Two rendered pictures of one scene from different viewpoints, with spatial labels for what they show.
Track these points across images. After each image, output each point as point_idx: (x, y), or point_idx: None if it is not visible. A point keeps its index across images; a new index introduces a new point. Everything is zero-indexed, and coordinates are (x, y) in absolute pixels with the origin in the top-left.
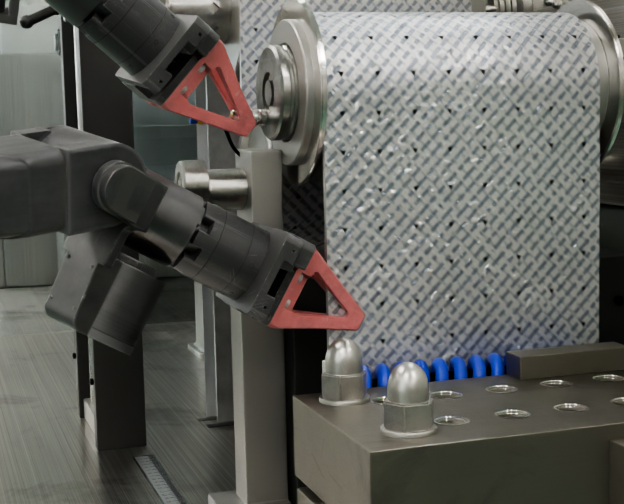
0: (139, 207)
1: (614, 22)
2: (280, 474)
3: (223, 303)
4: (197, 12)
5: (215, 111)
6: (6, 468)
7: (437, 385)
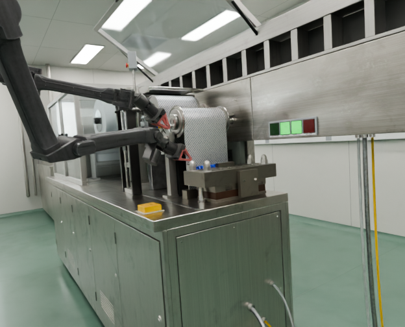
0: (160, 138)
1: None
2: (176, 189)
3: (152, 166)
4: None
5: None
6: (117, 198)
7: None
